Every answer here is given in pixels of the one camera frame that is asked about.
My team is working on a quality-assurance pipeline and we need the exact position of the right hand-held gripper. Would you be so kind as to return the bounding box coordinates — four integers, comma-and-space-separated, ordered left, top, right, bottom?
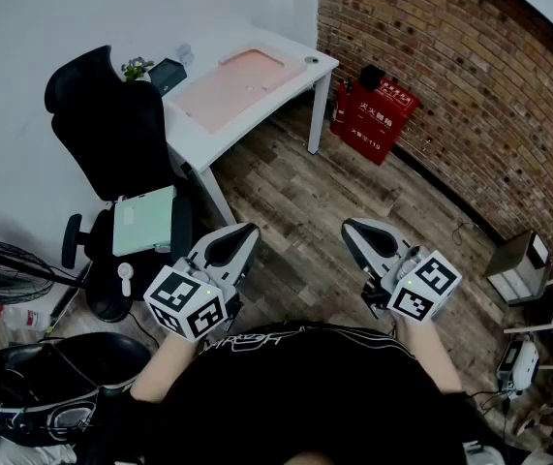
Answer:
341, 217, 463, 326

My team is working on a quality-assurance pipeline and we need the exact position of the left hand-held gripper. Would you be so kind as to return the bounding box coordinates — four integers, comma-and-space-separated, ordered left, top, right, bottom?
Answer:
142, 221, 261, 343

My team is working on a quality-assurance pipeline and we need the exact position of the person's right forearm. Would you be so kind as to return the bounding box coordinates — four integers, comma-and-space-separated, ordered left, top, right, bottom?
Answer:
393, 316, 464, 397

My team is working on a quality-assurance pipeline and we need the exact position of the person's left forearm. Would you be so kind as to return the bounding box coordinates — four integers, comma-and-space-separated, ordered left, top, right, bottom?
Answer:
130, 330, 200, 404

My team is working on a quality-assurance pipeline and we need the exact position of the open grey box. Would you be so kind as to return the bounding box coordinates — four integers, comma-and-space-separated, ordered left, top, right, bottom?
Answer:
484, 230, 553, 307

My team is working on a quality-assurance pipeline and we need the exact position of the white handheld mini fan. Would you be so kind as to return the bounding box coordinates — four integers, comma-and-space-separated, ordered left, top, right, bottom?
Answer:
116, 262, 135, 298

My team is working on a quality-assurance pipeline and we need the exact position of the pale green flat box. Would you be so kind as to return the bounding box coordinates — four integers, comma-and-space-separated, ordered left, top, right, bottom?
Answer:
110, 185, 178, 258

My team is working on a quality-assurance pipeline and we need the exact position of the white and grey device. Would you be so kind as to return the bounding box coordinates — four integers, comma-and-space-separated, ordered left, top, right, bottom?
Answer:
495, 338, 542, 402

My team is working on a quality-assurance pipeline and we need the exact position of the person's black shirt torso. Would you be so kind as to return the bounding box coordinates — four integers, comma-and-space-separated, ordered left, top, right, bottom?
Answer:
95, 321, 503, 465

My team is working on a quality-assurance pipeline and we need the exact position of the red fire equipment cabinet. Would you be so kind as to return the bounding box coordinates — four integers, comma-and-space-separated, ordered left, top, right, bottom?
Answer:
340, 76, 422, 167

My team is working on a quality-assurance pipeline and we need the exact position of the black bag with white trim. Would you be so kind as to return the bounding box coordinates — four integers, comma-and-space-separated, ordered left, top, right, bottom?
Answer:
0, 330, 152, 449

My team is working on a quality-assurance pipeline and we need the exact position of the clear plastic bottle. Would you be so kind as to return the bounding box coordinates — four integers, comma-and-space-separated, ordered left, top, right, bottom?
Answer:
0, 302, 53, 332

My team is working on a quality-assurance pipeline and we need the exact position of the black office chair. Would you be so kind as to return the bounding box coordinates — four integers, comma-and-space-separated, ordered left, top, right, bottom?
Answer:
44, 45, 196, 324

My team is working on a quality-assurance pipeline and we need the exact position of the white desk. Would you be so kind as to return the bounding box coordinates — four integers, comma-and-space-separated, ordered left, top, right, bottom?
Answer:
161, 25, 341, 227

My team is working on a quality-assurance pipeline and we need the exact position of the red fire extinguisher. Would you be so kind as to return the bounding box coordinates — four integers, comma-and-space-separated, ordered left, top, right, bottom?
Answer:
329, 79, 355, 137

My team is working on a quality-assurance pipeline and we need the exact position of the black standing fan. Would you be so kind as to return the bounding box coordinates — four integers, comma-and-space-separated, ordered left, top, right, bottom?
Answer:
0, 214, 89, 308

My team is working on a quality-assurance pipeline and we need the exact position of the pink desk mat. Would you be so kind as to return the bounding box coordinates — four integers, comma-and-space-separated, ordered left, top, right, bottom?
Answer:
168, 47, 309, 136

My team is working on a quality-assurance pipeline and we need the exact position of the black object on red cabinet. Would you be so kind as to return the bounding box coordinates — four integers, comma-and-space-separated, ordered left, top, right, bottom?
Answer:
357, 64, 386, 92

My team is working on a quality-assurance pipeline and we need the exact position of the small black box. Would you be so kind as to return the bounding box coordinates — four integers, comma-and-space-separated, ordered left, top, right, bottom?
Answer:
148, 57, 188, 98

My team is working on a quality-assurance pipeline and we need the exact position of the small purple flower plant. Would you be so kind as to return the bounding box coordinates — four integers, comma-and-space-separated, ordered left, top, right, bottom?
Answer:
120, 55, 156, 84

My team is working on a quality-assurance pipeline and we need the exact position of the black floor cable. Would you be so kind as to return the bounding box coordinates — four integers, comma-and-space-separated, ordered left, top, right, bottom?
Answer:
450, 219, 489, 247

